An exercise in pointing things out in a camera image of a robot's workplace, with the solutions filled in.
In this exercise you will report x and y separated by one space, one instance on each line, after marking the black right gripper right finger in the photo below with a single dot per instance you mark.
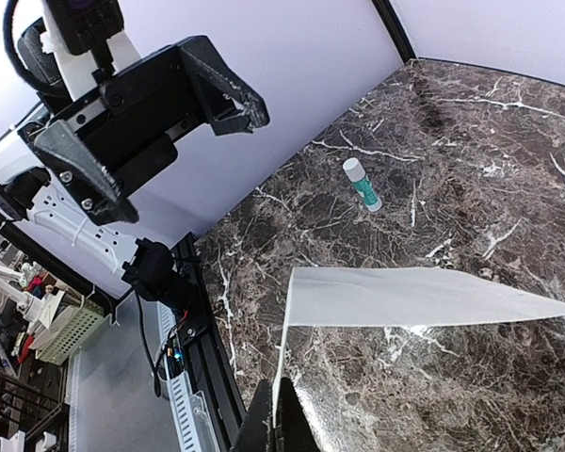
292 430

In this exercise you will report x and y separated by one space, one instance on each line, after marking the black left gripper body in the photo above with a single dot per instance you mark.
129 118

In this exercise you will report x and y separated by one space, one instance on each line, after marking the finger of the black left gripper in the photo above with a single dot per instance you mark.
229 105
86 179

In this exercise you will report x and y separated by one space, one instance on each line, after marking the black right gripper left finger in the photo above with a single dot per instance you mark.
256 433

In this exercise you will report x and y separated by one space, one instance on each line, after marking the cream lined letter paper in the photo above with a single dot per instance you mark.
404 297

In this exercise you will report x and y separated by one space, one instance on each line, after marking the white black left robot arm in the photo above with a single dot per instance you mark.
146 265

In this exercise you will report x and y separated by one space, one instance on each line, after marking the white perforated storage basket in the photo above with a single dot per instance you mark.
67 332

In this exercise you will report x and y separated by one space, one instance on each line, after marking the white green glue stick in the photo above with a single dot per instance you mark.
357 175

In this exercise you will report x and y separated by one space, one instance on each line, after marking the white slotted cable duct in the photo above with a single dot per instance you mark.
190 418

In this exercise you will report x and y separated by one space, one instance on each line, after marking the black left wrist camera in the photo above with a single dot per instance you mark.
84 25

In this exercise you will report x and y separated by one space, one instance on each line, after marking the black front frame rail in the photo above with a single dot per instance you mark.
205 356

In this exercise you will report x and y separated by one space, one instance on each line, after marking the black left corner post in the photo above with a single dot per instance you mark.
395 29

